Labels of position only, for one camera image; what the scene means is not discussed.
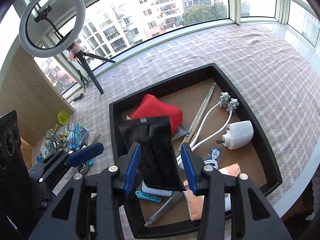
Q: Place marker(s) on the white massager with grey balls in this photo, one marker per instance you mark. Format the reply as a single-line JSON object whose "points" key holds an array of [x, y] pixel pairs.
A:
{"points": [[215, 119]]}

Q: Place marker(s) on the blue patterned plastic bag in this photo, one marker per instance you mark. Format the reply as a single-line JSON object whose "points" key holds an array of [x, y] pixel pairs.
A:
{"points": [[79, 133]]}

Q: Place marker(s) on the red cloth pouch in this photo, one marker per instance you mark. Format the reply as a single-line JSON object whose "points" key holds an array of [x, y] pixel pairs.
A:
{"points": [[151, 107]]}

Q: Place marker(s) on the white power adapter plug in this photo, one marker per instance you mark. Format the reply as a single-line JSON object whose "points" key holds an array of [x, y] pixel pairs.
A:
{"points": [[237, 135]]}

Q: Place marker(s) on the yellow shuttlecock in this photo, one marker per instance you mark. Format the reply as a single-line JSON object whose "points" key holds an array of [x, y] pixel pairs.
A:
{"points": [[63, 118]]}

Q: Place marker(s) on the black tripod stand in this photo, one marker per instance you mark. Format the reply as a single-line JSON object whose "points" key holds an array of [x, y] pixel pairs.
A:
{"points": [[82, 57]]}

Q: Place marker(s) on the black power strip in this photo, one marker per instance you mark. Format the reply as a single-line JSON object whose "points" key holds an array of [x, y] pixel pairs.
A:
{"points": [[78, 97]]}

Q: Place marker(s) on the grey GT sachet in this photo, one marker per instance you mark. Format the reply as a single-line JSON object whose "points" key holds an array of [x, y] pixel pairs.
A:
{"points": [[180, 132]]}

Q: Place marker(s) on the orange white tissue pack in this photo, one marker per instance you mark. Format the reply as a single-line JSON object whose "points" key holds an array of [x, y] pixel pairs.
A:
{"points": [[195, 204]]}

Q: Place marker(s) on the black storage tray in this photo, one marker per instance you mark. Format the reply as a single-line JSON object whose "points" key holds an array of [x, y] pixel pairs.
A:
{"points": [[187, 92]]}

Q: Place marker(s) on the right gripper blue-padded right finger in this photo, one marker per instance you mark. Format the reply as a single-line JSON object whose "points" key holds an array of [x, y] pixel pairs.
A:
{"points": [[253, 217]]}

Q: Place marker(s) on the blue correction tape dispenser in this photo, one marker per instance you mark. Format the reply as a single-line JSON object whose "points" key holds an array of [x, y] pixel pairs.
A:
{"points": [[215, 153]]}

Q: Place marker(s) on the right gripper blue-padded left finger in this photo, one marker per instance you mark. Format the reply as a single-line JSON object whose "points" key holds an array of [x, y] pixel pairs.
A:
{"points": [[88, 207]]}

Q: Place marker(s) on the wooden board panel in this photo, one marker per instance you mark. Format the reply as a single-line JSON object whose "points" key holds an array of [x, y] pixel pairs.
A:
{"points": [[25, 89]]}

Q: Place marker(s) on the small metal spring clamp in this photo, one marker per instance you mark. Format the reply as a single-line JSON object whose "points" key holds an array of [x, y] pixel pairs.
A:
{"points": [[55, 141]]}

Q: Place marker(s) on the blue round tape measure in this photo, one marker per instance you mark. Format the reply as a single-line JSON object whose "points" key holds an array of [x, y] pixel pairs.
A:
{"points": [[72, 147]]}

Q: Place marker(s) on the black foil pouch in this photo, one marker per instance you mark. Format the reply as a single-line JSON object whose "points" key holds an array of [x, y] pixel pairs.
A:
{"points": [[158, 165]]}

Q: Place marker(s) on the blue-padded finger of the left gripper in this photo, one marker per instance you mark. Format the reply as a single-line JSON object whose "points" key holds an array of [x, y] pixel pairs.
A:
{"points": [[85, 153]]}

